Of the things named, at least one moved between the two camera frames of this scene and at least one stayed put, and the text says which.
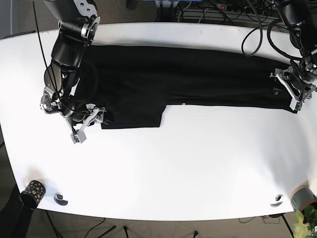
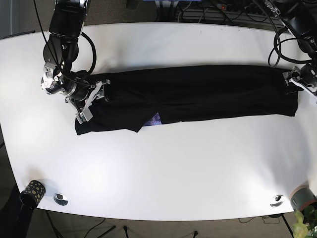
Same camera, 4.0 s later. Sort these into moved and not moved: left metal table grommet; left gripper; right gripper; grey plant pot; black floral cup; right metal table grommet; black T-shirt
Moved: black T-shirt; left gripper; right gripper
Not moved: black floral cup; right metal table grommet; left metal table grommet; grey plant pot
